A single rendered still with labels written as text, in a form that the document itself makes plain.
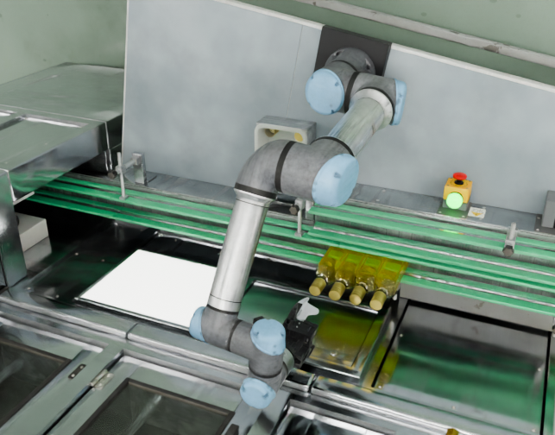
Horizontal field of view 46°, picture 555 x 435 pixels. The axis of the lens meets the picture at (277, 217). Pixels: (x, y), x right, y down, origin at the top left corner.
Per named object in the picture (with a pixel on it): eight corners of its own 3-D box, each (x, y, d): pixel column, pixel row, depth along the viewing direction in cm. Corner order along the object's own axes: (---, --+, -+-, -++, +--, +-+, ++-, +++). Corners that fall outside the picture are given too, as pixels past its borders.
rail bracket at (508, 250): (504, 232, 180) (499, 255, 169) (508, 209, 177) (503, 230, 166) (519, 236, 179) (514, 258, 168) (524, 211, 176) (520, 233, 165)
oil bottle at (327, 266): (336, 249, 204) (312, 284, 187) (337, 234, 202) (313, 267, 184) (353, 254, 202) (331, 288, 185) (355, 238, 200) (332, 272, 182)
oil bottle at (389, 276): (390, 261, 198) (371, 298, 181) (392, 245, 196) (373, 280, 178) (408, 265, 196) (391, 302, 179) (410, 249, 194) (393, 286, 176)
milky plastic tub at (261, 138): (265, 178, 218) (255, 188, 211) (265, 115, 208) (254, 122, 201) (313, 186, 212) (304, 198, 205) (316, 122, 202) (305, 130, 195)
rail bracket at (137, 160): (146, 179, 235) (108, 204, 217) (141, 135, 227) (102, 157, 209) (157, 180, 233) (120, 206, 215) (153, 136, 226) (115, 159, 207)
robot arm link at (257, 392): (271, 388, 138) (268, 417, 143) (291, 357, 147) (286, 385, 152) (238, 376, 141) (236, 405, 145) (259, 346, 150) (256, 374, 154)
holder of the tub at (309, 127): (266, 192, 221) (256, 201, 215) (266, 115, 208) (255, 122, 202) (313, 200, 215) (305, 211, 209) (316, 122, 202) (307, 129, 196)
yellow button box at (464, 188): (445, 197, 196) (441, 207, 190) (449, 174, 193) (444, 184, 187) (469, 201, 194) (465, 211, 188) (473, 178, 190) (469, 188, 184)
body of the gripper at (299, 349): (316, 345, 165) (299, 375, 155) (285, 335, 167) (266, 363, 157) (319, 322, 161) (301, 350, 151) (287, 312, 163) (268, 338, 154)
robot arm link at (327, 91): (321, 56, 179) (302, 68, 168) (367, 66, 175) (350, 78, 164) (316, 97, 185) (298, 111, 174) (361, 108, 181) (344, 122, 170)
